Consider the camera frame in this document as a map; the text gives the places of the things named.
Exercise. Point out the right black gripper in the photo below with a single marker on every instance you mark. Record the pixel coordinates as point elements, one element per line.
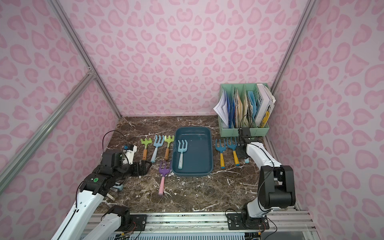
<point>241,151</point>

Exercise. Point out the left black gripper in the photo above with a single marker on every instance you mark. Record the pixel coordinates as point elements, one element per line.
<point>139,169</point>

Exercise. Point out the teal fork yellow handle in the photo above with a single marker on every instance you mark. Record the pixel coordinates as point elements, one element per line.
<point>232,144</point>

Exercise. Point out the purple rake pink handle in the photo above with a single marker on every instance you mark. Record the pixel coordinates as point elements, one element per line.
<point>164,170</point>

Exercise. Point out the green rake orange handle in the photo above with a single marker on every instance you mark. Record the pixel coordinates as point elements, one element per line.
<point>145,142</point>

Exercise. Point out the teal rake yellow handle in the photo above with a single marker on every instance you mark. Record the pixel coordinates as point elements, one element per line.
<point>221,147</point>

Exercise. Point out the light blue fork white handle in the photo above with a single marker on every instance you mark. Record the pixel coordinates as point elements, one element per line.
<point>158,142</point>

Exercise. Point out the green rake wooden handle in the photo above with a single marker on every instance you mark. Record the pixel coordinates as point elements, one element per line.
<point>168,140</point>

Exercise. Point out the pale teal rake white handle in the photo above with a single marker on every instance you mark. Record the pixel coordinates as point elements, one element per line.
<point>182,148</point>

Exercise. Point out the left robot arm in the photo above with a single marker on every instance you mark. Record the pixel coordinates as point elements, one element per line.
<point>91,192</point>

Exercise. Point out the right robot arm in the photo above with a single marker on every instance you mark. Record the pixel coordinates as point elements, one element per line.
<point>276,187</point>

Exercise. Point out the dark teal storage box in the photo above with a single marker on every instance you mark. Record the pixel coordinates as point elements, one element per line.
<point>198,159</point>

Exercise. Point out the tan paper folders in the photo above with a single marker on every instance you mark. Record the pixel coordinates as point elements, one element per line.
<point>243,109</point>

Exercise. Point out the mint green file organizer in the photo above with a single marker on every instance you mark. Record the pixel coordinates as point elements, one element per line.
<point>252,92</point>

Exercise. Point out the light blue stapler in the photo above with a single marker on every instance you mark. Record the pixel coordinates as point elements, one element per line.
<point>116,188</point>

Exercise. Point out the blue folders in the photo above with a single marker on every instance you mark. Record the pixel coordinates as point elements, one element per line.
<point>231,108</point>

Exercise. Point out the white paper stack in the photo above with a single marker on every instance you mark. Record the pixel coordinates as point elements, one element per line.
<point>222,109</point>

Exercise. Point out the white yellow book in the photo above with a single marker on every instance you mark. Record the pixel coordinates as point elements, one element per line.
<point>265,105</point>

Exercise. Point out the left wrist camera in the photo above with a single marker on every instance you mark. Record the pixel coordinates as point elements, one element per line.
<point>128,154</point>

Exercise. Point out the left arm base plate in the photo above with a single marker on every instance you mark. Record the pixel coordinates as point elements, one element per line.
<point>135,223</point>

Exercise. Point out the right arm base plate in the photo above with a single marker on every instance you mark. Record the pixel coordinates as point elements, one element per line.
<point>244,222</point>

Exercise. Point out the aluminium front rail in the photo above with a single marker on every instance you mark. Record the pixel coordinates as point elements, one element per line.
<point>213,224</point>

